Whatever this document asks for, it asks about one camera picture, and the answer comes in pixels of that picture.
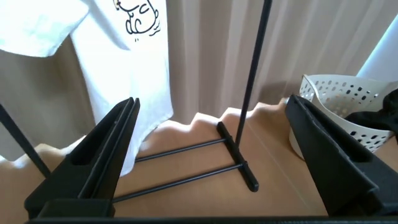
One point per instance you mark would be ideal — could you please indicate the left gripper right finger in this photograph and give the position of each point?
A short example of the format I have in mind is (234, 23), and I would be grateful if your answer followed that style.
(339, 186)

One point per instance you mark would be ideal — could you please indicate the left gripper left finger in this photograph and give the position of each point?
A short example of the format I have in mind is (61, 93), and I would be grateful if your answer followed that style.
(62, 193)

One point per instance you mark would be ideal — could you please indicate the black garment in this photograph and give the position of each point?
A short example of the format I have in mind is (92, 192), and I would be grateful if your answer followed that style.
(379, 118)

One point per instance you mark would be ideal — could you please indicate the white printed t-shirt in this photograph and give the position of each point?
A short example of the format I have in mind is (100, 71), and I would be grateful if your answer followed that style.
(124, 77)

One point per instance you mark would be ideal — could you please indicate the white laundry basket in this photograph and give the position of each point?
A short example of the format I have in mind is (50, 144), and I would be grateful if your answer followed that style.
(329, 93)

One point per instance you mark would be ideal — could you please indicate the black clothes rack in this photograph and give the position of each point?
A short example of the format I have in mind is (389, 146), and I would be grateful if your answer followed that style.
(237, 155)

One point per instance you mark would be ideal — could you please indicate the beige curtain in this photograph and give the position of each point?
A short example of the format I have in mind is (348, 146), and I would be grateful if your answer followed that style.
(311, 37)

